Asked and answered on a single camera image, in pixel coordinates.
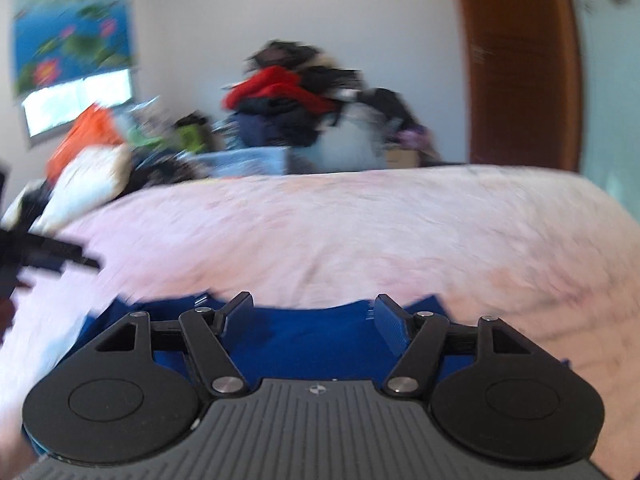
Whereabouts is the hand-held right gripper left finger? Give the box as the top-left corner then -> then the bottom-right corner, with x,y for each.
94,291 -> 256,401

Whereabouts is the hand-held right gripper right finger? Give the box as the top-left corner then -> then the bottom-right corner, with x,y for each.
373,294 -> 539,402

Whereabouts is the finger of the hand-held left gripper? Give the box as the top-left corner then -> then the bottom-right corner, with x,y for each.
0,229 -> 104,277

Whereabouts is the blue knitted garment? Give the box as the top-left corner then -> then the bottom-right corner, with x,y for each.
22,294 -> 573,461

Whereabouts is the pile of dark clothes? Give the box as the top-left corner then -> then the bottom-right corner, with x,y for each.
222,40 -> 442,173

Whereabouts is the white puffer jacket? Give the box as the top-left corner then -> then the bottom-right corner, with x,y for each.
2,145 -> 133,237

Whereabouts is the pink blanket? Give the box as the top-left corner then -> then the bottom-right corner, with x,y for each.
0,164 -> 640,480

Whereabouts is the orange plastic bag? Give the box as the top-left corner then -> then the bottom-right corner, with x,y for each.
46,104 -> 126,181

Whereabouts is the dark cloth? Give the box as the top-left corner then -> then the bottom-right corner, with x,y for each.
120,152 -> 212,197

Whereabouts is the blue storage box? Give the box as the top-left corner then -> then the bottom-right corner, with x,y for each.
190,147 -> 292,179

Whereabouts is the window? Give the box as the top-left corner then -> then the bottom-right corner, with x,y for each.
20,67 -> 136,142

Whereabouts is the red garment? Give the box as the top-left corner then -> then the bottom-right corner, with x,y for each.
222,66 -> 341,113

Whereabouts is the wooden door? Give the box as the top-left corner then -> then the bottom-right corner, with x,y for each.
450,0 -> 587,172

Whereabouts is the flower wall poster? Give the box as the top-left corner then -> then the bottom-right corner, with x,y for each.
12,0 -> 139,98

